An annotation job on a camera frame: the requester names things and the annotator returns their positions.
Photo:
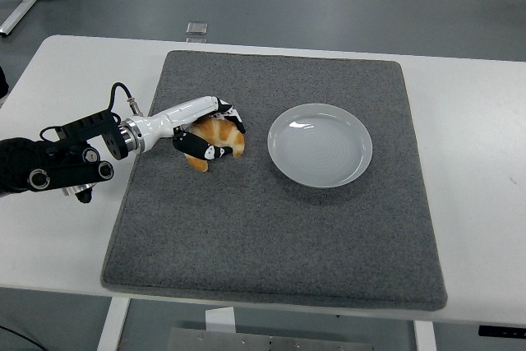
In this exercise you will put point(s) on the square metal floor socket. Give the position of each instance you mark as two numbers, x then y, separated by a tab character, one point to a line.
197	28

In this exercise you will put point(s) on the white table leg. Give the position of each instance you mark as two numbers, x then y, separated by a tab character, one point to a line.
112	326
425	336

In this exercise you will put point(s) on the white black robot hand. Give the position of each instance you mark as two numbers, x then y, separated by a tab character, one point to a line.
181	112

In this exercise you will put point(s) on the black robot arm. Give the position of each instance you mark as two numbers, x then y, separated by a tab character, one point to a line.
61	158

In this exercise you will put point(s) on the white round plate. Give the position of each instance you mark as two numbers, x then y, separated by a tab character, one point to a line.
320	149

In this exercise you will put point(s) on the golden croissant bread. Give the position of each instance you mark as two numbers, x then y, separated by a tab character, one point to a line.
218	131

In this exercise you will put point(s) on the black table control box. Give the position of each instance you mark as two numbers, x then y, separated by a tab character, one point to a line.
501	331

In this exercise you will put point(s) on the grey felt mat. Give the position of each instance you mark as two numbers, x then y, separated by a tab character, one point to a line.
263	236

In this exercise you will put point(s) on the white paper label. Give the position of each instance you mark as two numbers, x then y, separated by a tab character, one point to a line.
220	320

